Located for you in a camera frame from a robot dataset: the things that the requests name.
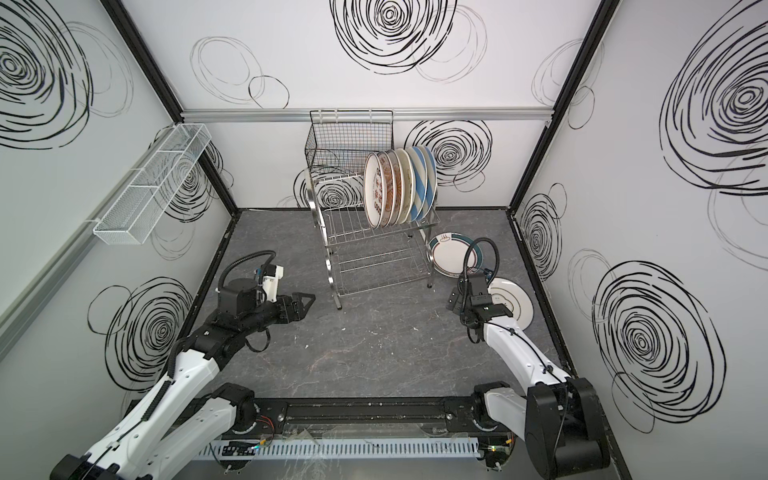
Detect white plate green emblem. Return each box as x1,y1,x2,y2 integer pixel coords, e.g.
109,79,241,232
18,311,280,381
488,278,534,330

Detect green rimmed white plate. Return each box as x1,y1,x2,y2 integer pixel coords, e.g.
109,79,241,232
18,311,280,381
428,232,483,279

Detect orange sunburst plate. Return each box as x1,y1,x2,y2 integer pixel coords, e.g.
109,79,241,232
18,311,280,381
380,150,396,227
394,149,406,225

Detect blue striped plate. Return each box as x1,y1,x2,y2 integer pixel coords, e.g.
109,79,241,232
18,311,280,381
411,146,435,221
426,147,437,212

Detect cream floral plate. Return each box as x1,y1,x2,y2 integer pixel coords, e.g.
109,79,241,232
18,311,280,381
404,149,417,222

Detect white plate red characters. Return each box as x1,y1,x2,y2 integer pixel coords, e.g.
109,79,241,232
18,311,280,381
364,152,383,228

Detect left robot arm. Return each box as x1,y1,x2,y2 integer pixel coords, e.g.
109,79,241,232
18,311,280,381
50,250,316,479

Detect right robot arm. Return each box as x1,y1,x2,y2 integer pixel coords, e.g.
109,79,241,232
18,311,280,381
447,237,611,479

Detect steel two-tier dish rack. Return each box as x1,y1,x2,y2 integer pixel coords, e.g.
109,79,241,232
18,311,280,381
294,148,439,309

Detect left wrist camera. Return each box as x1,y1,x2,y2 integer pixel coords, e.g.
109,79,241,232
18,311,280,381
259,264,284,303

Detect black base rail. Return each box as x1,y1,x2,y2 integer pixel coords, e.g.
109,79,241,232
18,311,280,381
173,395,604,436

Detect white slotted cable duct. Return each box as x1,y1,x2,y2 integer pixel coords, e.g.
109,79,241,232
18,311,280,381
194,437,482,462

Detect dark wire mesh basket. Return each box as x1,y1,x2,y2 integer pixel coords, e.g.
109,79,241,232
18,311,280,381
304,109,394,174

